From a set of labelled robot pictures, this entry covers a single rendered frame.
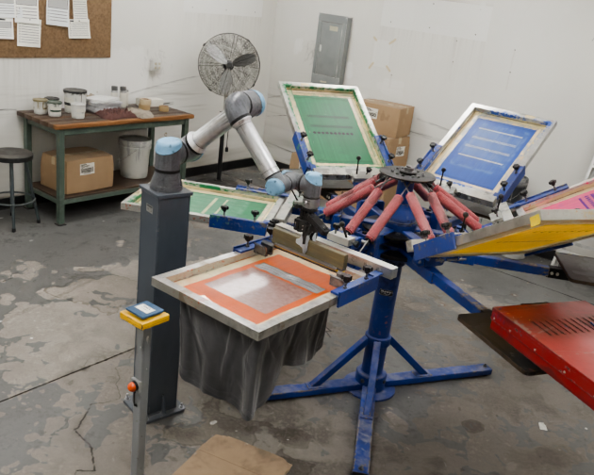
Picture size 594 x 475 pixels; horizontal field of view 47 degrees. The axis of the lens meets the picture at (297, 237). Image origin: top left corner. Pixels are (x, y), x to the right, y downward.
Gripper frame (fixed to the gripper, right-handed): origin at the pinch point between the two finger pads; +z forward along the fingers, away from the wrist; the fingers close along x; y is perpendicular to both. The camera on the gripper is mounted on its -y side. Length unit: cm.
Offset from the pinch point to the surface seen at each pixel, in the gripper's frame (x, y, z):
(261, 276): 21.2, 7.9, 10.0
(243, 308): 50, -8, 10
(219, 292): 47.5, 7.5, 10.1
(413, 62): -408, 189, -52
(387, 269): -17.4, -31.7, 2.2
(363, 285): -1.1, -30.1, 6.1
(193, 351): 54, 13, 37
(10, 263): -11, 272, 104
